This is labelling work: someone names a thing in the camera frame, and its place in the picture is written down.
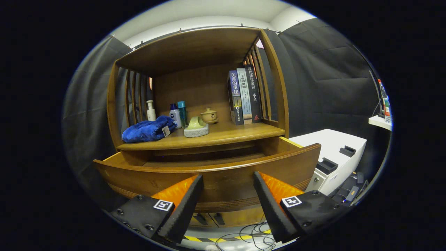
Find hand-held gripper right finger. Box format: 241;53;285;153
253;171;344;244

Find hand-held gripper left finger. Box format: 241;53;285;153
111;174;204;244

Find wooden drawer with black knob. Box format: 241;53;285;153
92;136;322;214

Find wooden cabinet door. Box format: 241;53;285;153
209;206;267;228

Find wooden countertop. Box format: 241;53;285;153
116;119;286;151

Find wooden cabinet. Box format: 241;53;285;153
106;27;290;229

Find white box unit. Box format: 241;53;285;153
289;129;368;196

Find blue towel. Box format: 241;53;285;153
122;115;177;144

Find white bottle with blue cap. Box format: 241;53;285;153
169;103;182;129

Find clear teal bottle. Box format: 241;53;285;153
177;101;189;128

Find beige lidded teacup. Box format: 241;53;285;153
200;107;219;125

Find white pump bottle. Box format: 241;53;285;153
146;100;157;121

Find book with pale spine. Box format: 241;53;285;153
237;68;253;124

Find book with black spine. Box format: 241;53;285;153
244;64;262;123

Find book with blue spine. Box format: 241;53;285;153
227;70;244;126

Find white side shelf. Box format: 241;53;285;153
368;115;392;131

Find water bottle with green label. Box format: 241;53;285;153
383;96;392;123

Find water bottle with red label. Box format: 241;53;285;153
377;79;388;117

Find black floor cables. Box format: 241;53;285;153
215;221;277;251

